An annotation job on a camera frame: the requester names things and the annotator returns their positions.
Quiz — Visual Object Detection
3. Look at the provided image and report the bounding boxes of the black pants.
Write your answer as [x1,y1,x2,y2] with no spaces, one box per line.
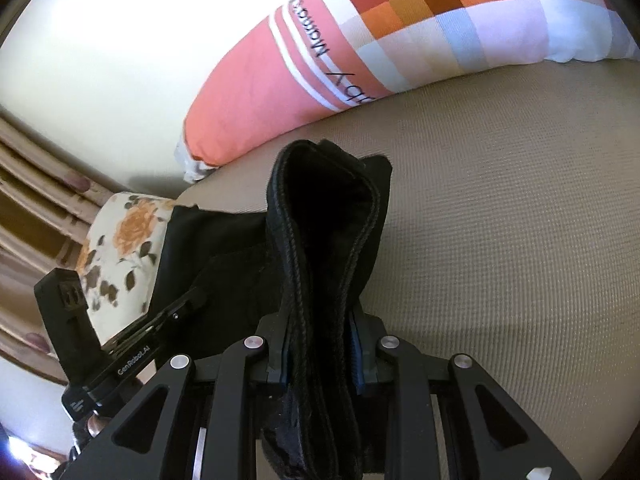
[149,141,393,479]

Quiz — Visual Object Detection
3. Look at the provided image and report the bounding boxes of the floral white pillow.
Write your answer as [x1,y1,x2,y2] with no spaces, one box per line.
[76,193,175,344]

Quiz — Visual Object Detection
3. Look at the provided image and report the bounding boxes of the brown striped curtain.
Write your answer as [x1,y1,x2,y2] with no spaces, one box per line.
[1,117,113,385]

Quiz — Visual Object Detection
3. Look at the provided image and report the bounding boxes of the beige woven bed mat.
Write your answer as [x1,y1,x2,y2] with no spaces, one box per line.
[174,58,640,480]

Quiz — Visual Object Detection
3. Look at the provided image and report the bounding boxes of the pink checkered long pillow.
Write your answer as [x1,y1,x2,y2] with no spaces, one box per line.
[176,0,639,183]

